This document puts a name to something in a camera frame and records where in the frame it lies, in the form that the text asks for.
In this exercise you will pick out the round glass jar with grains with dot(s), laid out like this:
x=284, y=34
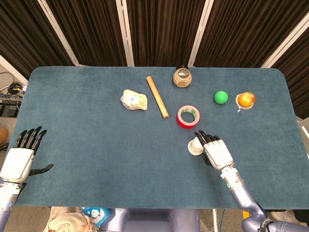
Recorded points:
x=182, y=77

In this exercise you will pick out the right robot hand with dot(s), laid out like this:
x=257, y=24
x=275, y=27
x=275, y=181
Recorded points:
x=217, y=152

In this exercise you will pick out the white paper cup leaf print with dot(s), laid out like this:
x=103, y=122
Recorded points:
x=194, y=146

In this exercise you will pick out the brown curtain panel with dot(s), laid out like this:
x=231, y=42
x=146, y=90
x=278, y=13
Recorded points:
x=241, y=29
x=164, y=29
x=297, y=79
x=91, y=31
x=29, y=36

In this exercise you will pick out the beige knit cloth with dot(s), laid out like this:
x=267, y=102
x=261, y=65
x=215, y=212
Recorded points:
x=65, y=220

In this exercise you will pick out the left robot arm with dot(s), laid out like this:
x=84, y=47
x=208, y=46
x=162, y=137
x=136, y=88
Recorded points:
x=7, y=200

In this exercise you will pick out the black box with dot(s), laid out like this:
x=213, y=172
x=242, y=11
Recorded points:
x=9, y=110

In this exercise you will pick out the purple-grey robot torso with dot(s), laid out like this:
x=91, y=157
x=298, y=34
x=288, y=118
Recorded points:
x=149, y=222

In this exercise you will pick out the red tape roll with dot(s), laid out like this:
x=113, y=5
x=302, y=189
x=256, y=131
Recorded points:
x=186, y=125

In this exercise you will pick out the wooden rod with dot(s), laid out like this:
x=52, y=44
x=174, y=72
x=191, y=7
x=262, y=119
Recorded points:
x=157, y=96

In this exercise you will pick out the green ball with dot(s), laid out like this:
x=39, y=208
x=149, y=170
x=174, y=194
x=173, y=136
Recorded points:
x=220, y=97

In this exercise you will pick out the white and yellow stone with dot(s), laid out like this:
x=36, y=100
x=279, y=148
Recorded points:
x=134, y=100

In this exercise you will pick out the orange fruit jelly cup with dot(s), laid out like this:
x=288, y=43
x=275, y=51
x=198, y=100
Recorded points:
x=245, y=100

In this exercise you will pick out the blue snack packet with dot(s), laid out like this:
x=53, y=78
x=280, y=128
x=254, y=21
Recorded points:
x=96, y=213

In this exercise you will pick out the blue table cloth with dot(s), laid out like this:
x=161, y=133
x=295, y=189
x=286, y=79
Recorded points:
x=96, y=157

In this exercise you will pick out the white screen post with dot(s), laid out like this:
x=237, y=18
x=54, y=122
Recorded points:
x=58, y=31
x=14, y=70
x=125, y=36
x=285, y=43
x=200, y=33

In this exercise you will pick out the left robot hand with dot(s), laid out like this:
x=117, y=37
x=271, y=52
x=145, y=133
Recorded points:
x=17, y=164

